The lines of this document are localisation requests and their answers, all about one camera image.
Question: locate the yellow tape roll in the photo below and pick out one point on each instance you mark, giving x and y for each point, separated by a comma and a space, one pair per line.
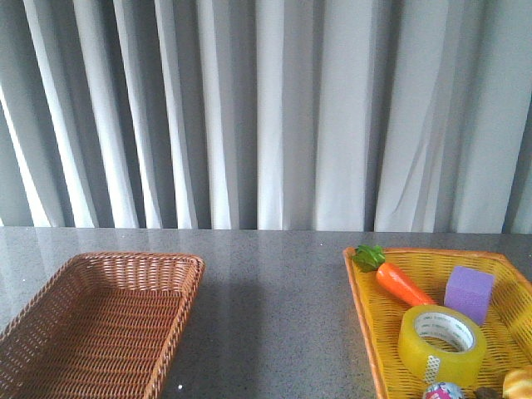
439, 344

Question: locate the grey pleated curtain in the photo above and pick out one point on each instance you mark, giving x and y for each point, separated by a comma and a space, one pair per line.
383, 116

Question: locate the orange toy carrot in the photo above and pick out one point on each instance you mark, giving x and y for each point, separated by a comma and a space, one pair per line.
389, 276

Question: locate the brown wicker basket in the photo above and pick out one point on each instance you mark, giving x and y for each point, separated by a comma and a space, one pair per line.
106, 325

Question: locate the purple foam cube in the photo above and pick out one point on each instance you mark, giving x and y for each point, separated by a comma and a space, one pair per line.
469, 291

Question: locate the colourful patterned ball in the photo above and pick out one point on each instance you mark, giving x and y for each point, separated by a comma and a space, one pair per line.
443, 390

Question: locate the yellow wicker basket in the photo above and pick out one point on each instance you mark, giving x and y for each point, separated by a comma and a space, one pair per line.
507, 328

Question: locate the dark brown small object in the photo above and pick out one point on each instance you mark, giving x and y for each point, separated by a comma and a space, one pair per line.
486, 393

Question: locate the golden toy bread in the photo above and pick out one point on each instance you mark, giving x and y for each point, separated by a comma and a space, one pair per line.
517, 384

